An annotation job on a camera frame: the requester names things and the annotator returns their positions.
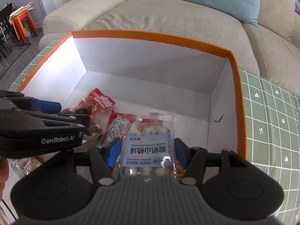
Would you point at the pile of papers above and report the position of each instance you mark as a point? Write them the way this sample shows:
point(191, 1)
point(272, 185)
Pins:
point(21, 9)

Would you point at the red sausage packet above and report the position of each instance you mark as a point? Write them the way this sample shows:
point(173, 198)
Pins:
point(117, 126)

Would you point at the clear packet of brown snacks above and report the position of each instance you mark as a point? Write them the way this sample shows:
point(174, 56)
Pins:
point(28, 165)

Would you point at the orange spicy snack packet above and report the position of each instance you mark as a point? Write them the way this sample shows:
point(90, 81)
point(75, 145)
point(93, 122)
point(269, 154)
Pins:
point(179, 171)

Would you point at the light blue pillow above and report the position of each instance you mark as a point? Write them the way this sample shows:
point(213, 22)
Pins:
point(225, 0)

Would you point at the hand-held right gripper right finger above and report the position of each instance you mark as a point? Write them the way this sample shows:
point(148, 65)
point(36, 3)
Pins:
point(181, 152)

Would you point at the red packet of braised meat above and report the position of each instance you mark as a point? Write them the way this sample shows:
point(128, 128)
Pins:
point(103, 100)

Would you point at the red and yellow stools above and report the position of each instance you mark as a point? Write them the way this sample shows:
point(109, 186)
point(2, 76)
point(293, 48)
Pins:
point(28, 21)

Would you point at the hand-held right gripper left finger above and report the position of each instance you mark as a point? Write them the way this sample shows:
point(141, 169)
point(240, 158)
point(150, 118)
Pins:
point(113, 152)

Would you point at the orange stool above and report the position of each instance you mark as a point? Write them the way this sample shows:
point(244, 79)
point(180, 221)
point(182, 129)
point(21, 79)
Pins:
point(16, 29)

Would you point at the clear packet of dark plum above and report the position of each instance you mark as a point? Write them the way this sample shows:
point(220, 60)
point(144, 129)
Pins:
point(93, 130)

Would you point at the orange cardboard box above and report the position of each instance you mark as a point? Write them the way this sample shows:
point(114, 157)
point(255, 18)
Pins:
point(145, 63)

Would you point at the beige sofa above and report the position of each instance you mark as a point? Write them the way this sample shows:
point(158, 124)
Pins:
point(164, 21)

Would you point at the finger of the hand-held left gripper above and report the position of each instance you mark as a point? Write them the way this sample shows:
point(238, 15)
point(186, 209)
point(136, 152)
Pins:
point(46, 106)
point(68, 121)

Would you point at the black chair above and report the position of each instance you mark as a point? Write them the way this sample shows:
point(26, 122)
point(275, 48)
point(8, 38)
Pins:
point(5, 28)

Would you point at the clear packet of white balls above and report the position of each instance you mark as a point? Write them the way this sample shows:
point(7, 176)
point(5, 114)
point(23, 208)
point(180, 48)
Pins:
point(150, 150)

